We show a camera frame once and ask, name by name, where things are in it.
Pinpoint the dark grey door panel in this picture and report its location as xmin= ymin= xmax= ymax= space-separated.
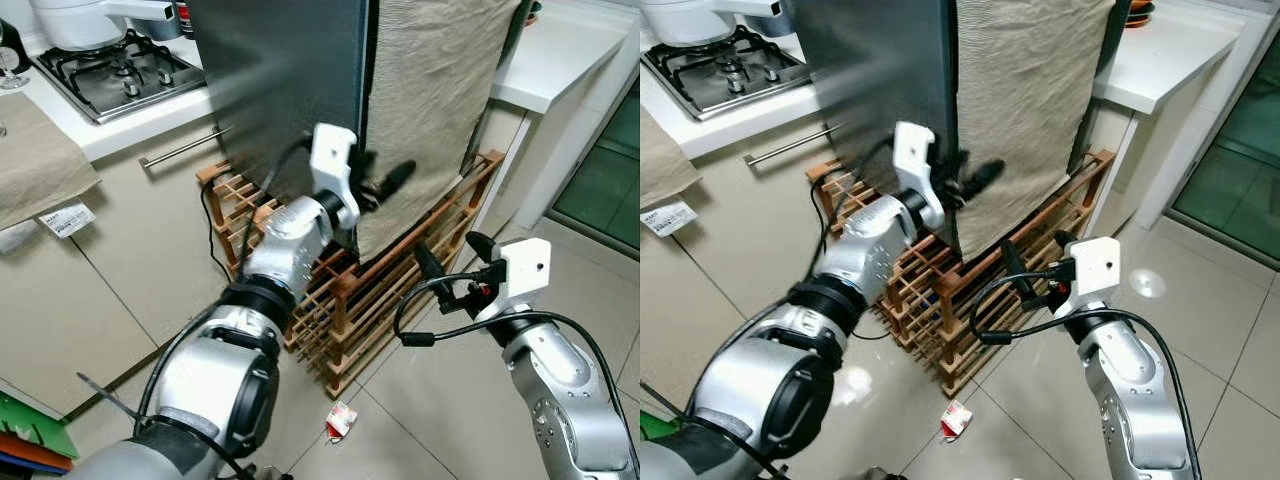
xmin=187 ymin=0 xmax=379 ymax=263
xmin=795 ymin=0 xmax=963 ymax=256

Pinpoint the beige draped hanging cloth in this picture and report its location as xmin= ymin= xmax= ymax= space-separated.
xmin=950 ymin=0 xmax=1116 ymax=263
xmin=355 ymin=0 xmax=523 ymax=263

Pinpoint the wooden wine rack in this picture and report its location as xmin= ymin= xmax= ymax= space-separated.
xmin=805 ymin=148 xmax=1117 ymax=398
xmin=196 ymin=150 xmax=505 ymax=398

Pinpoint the red white small packet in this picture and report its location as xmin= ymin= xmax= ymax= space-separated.
xmin=939 ymin=399 xmax=973 ymax=443
xmin=324 ymin=401 xmax=359 ymax=444

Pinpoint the printed white cloth label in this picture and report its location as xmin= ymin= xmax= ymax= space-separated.
xmin=39 ymin=202 xmax=98 ymax=239
xmin=641 ymin=200 xmax=699 ymax=238

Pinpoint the white side counter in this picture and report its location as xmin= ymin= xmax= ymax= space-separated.
xmin=1090 ymin=0 xmax=1280 ymax=231
xmin=490 ymin=0 xmax=641 ymax=233

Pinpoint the white kitchen cabinet unit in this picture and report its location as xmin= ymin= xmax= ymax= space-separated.
xmin=640 ymin=50 xmax=851 ymax=331
xmin=0 ymin=30 xmax=246 ymax=421

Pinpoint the green folder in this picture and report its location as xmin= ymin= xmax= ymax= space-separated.
xmin=0 ymin=390 xmax=80 ymax=461
xmin=640 ymin=408 xmax=679 ymax=441

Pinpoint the steel gas stove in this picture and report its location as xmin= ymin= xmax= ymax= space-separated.
xmin=33 ymin=28 xmax=213 ymax=125
xmin=642 ymin=25 xmax=813 ymax=121

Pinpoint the white cooking pot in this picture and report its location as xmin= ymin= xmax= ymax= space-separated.
xmin=640 ymin=0 xmax=783 ymax=49
xmin=28 ymin=0 xmax=181 ymax=53

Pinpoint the red folder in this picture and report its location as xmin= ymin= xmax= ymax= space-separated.
xmin=0 ymin=432 xmax=74 ymax=471

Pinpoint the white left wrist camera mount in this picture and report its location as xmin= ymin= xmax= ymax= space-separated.
xmin=309 ymin=123 xmax=362 ymax=229
xmin=893 ymin=121 xmax=946 ymax=229

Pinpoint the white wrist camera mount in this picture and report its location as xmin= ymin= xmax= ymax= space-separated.
xmin=476 ymin=238 xmax=554 ymax=323
xmin=309 ymin=123 xmax=362 ymax=229
xmin=1052 ymin=237 xmax=1121 ymax=319
xmin=893 ymin=121 xmax=946 ymax=229

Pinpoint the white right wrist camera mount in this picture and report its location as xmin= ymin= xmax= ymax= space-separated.
xmin=476 ymin=238 xmax=554 ymax=323
xmin=1052 ymin=237 xmax=1121 ymax=319

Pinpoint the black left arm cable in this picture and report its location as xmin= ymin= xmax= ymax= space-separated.
xmin=815 ymin=135 xmax=896 ymax=276
xmin=135 ymin=135 xmax=316 ymax=479

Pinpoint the metal drawer handle bar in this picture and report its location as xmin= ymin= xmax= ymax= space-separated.
xmin=139 ymin=126 xmax=233 ymax=169
xmin=744 ymin=125 xmax=841 ymax=167

